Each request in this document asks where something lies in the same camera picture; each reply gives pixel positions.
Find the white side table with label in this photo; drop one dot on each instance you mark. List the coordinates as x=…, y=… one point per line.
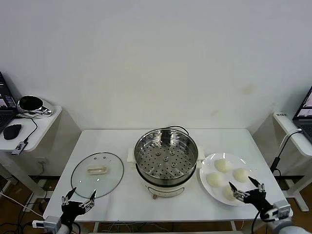
x=284, y=124

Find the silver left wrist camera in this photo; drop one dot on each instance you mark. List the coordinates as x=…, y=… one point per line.
x=52, y=223

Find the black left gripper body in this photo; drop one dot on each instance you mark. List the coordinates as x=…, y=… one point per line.
x=72, y=209

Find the white wall socket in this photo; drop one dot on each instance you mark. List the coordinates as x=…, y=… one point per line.
x=42, y=161

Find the large white plate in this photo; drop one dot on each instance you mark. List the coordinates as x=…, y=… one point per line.
x=243, y=161

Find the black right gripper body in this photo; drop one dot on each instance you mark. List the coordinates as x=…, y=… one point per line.
x=257, y=200

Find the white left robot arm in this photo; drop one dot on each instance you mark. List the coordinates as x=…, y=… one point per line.
x=64, y=229

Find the white side table with headset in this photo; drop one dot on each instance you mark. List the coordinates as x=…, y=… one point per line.
x=46, y=129

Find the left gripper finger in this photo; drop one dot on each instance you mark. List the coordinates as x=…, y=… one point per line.
x=89, y=204
x=65, y=198

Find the small grey usb hub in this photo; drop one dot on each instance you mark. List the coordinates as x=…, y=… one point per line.
x=19, y=147

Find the black laptop with dark screen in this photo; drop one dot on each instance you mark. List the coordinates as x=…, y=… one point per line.
x=6, y=102

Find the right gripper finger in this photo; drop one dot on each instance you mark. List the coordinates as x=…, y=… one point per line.
x=260, y=188
x=240, y=195

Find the round glass pot lid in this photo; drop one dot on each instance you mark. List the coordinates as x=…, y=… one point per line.
x=109, y=175

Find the small white printed label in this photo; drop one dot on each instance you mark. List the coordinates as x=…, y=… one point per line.
x=281, y=114

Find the chrome and black headset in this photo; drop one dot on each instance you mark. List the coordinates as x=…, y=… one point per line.
x=30, y=103

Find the black computer mouse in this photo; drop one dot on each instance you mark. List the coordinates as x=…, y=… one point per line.
x=12, y=131

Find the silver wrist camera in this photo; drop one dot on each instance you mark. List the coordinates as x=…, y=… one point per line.
x=282, y=209
x=52, y=223

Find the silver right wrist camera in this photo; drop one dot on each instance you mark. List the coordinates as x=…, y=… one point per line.
x=282, y=209

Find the white steamed baozi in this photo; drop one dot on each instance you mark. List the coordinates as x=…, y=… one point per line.
x=214, y=180
x=222, y=165
x=228, y=193
x=240, y=174

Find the white electric cooker base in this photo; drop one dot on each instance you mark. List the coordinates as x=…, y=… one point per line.
x=165, y=189

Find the steel steamer basket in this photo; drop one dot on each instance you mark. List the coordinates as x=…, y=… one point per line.
x=190, y=148

